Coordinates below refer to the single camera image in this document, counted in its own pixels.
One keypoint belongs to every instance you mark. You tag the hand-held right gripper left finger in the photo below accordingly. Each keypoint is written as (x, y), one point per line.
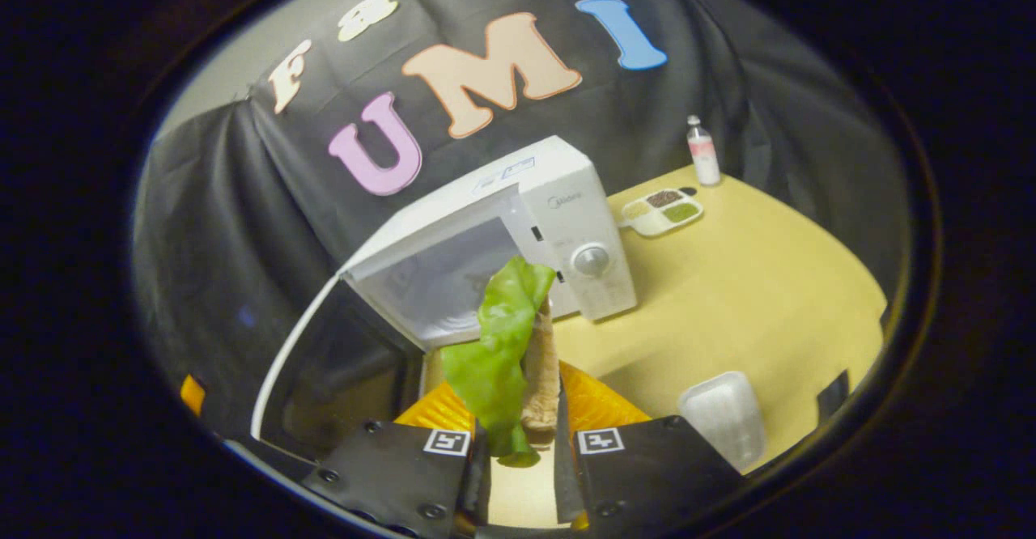
(388, 474)

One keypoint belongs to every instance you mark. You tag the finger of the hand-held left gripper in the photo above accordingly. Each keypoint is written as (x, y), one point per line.
(192, 395)

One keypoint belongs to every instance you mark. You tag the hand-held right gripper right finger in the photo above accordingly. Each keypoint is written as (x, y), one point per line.
(647, 474)

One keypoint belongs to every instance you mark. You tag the toast sandwich with green lettuce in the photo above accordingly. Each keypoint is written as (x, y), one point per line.
(502, 345)

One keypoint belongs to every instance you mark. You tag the white microwave oven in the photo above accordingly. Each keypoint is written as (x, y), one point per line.
(583, 199)

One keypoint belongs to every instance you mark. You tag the white divided seasoning dish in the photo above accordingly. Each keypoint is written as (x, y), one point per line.
(660, 214)

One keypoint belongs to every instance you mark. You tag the small clear pink-label bottle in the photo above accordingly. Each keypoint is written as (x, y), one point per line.
(704, 154)

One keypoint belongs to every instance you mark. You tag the black backdrop cloth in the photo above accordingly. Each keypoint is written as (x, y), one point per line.
(647, 118)

